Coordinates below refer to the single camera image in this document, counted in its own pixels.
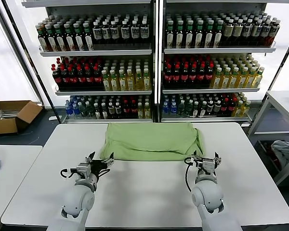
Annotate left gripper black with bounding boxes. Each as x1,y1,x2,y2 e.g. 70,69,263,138
85,151,115,179

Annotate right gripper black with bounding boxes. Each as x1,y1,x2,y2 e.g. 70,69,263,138
190,151,222,168

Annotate light green polo shirt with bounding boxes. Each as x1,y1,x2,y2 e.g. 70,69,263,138
99,122,205,162

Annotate grey crumpled cloth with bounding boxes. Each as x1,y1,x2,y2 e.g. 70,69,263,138
271,140,289,174

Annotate white side table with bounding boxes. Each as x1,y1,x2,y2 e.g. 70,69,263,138
0,145,43,231

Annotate grey framed side table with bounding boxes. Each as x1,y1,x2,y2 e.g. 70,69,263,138
247,90,289,186

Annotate brown cardboard box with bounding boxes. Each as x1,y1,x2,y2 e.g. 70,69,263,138
0,100,43,135

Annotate clear plastic items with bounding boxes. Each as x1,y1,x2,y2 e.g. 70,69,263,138
0,109,17,120

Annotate grey metal shelf rack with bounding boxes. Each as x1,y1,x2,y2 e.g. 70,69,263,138
158,0,289,127
21,0,159,125

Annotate green-cap dark tea bottle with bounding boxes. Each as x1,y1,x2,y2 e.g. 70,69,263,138
195,20,205,49
214,20,224,48
165,20,175,49
54,23,67,51
45,24,58,52
205,20,215,49
83,22,95,51
175,20,185,49
64,23,77,51
73,23,85,51
37,24,50,52
185,20,195,49

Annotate white-label dark drink bottle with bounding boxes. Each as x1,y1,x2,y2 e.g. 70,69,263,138
269,18,281,46
120,20,131,45
260,19,272,47
242,19,253,47
110,20,120,45
251,19,263,47
140,20,150,45
131,20,141,45
102,20,112,45
92,21,103,45

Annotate beige-label dark drink bottle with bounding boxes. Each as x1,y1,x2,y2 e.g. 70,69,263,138
223,19,235,47
233,19,244,47

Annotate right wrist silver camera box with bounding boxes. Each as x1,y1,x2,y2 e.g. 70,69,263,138
201,158,217,175

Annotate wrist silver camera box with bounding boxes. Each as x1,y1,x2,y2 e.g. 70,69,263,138
76,163,92,179
201,158,217,175

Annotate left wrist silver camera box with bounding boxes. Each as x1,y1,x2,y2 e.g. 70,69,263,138
76,163,92,179

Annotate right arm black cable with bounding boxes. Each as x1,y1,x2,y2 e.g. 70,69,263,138
184,156,196,193

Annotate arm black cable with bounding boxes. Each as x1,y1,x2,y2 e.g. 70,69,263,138
184,156,196,193
60,168,79,180

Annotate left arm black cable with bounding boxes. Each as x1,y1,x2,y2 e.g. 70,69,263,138
60,168,79,180

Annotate dark window frame post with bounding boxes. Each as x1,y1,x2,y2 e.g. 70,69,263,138
0,0,58,117

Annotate grey window frame post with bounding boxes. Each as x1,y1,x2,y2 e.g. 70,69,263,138
0,0,43,104

